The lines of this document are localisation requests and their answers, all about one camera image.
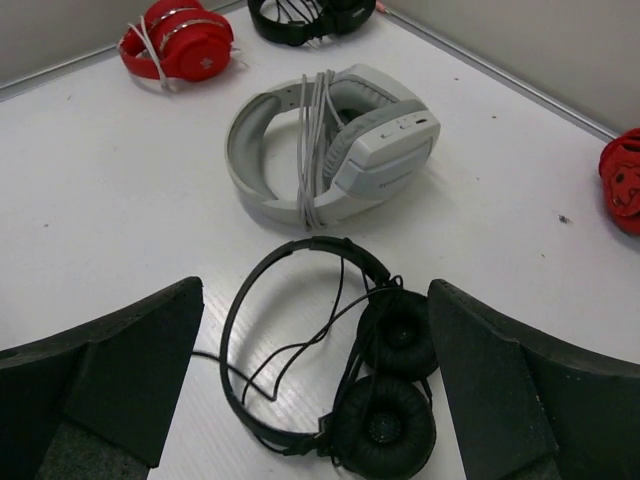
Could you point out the small black headphones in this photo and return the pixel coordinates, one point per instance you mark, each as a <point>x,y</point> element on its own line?
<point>288,305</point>

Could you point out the grey white headphones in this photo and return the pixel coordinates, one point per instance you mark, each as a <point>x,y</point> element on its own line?
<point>362,136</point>

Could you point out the black headphones at corner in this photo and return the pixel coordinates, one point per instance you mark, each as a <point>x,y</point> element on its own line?
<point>298,22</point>

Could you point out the red headphones at left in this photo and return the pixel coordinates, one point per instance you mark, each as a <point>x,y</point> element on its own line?
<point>177,42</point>

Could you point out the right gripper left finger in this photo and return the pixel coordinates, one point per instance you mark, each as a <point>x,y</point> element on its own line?
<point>97,401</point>

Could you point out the red headphones at back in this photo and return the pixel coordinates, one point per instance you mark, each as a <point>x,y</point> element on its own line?
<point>619,173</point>

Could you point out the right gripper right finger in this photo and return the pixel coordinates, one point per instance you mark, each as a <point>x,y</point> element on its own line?
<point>527,405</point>

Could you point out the red headphones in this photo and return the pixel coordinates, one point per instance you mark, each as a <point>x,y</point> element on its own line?
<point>177,42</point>
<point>619,173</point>

